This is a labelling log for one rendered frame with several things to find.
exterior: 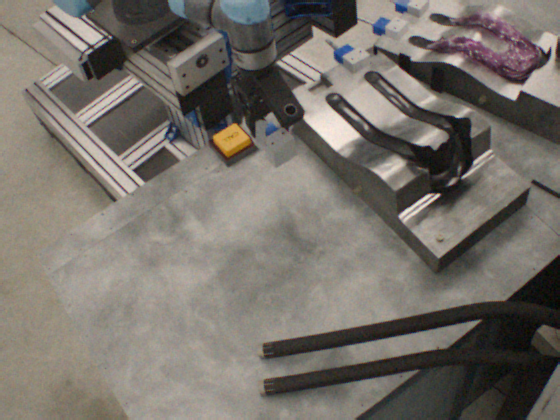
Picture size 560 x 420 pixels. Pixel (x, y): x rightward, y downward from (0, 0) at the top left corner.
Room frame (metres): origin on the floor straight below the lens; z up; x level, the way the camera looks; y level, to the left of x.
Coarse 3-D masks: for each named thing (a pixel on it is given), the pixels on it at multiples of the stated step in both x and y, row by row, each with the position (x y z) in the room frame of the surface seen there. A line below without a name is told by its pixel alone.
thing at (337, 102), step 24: (336, 96) 1.05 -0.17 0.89; (384, 96) 1.02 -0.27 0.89; (360, 120) 0.97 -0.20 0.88; (432, 120) 0.91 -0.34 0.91; (456, 120) 0.87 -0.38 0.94; (384, 144) 0.88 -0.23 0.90; (408, 144) 0.85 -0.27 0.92; (456, 144) 0.85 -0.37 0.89; (432, 168) 0.80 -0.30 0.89; (456, 168) 0.81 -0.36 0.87
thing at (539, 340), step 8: (544, 328) 0.47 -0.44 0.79; (552, 328) 0.46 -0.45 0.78; (536, 336) 0.46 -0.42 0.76; (544, 336) 0.45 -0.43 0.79; (552, 336) 0.45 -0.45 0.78; (536, 344) 0.46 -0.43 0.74; (544, 344) 0.44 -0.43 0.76; (552, 344) 0.43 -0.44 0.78; (544, 352) 0.44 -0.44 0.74; (552, 352) 0.42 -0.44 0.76
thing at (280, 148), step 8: (272, 128) 0.94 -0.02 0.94; (280, 128) 0.92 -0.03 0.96; (272, 136) 0.91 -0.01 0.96; (280, 136) 0.90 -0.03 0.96; (288, 136) 0.90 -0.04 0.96; (272, 144) 0.89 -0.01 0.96; (280, 144) 0.88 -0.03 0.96; (288, 144) 0.89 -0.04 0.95; (272, 152) 0.87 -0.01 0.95; (280, 152) 0.88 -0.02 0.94; (288, 152) 0.89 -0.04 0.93; (296, 152) 0.89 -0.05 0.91; (272, 160) 0.88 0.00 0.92; (280, 160) 0.88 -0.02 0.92; (288, 160) 0.89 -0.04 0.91
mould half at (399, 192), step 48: (432, 96) 1.00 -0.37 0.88; (336, 144) 0.92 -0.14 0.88; (432, 144) 0.83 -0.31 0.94; (480, 144) 0.84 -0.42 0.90; (384, 192) 0.77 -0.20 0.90; (432, 192) 0.77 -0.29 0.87; (480, 192) 0.75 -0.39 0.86; (528, 192) 0.74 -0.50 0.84; (432, 240) 0.67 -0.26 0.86; (480, 240) 0.68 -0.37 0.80
